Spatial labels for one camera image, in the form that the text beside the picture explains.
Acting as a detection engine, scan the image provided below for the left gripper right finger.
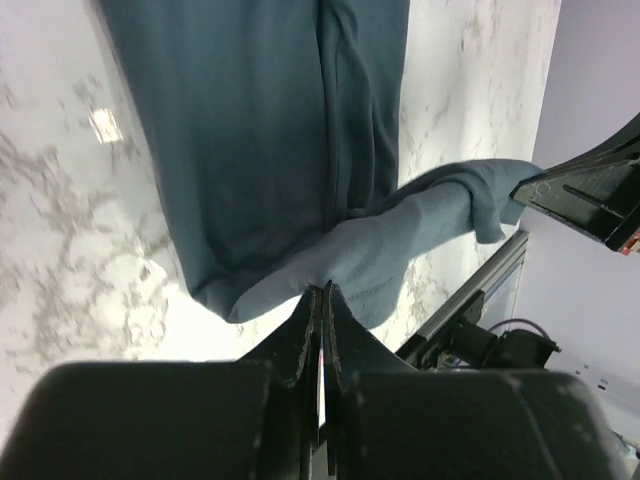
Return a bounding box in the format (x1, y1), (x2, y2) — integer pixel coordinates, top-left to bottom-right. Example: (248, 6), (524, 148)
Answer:
(321, 284), (627, 479)

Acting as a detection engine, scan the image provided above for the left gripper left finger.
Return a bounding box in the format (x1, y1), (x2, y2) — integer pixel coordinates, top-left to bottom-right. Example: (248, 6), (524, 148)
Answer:
(1, 287), (321, 479)

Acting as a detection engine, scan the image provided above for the aluminium extrusion rail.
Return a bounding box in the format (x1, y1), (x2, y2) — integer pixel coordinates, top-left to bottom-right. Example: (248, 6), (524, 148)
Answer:
(396, 230), (529, 370)

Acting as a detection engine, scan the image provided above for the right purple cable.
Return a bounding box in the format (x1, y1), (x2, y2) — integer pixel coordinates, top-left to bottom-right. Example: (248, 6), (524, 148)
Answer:
(487, 317), (551, 341)

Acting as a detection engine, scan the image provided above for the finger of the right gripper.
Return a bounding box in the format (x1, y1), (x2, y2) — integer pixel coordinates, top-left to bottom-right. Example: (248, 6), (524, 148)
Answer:
(511, 117), (639, 255)

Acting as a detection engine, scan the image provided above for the dark blue-grey t-shirt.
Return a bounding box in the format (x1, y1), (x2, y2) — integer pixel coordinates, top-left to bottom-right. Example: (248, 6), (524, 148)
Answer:
(99, 1), (539, 327)

